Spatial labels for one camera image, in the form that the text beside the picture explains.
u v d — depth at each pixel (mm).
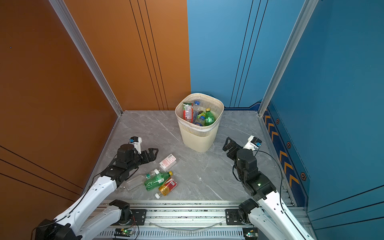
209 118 920
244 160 509
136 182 832
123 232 709
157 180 802
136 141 735
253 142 600
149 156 738
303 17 727
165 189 773
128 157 637
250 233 710
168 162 881
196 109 937
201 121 916
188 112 846
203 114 947
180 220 729
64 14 715
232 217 725
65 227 403
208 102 895
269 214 435
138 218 730
